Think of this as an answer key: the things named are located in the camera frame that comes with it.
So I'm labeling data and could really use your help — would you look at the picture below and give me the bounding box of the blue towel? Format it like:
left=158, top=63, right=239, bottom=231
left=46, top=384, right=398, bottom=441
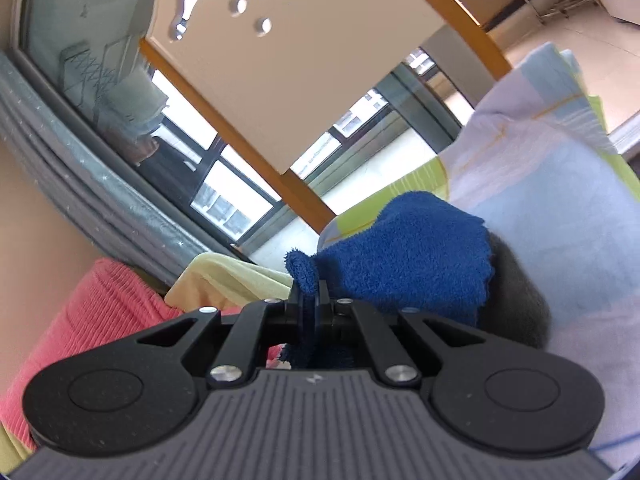
left=277, top=191, right=496, bottom=368

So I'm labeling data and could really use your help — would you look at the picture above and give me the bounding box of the grey blue curtain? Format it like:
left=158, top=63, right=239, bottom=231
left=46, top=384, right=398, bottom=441
left=0, top=50, right=251, bottom=286

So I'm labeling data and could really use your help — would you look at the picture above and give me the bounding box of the pink blanket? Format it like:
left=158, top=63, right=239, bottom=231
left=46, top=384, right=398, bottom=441
left=0, top=258, right=286, bottom=453

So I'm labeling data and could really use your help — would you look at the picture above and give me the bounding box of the black framed window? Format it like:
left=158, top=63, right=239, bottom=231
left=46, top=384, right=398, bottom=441
left=150, top=47, right=466, bottom=256

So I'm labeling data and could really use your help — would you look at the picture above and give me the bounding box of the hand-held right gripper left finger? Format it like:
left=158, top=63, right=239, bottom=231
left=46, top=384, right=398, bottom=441
left=135, top=280, right=307, bottom=388

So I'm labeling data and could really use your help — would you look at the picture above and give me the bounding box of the yellow blanket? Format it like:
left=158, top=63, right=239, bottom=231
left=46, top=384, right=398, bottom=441
left=164, top=252, right=296, bottom=313

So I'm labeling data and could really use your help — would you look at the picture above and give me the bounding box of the plaid cloth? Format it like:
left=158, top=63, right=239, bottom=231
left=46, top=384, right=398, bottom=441
left=317, top=42, right=640, bottom=471

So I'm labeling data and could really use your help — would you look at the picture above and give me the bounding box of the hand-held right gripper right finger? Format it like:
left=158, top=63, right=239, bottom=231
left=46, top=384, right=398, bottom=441
left=312, top=280, right=496, bottom=387

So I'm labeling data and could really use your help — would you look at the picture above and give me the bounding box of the wooden chair white backrest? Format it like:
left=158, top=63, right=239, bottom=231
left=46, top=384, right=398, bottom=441
left=137, top=0, right=513, bottom=236

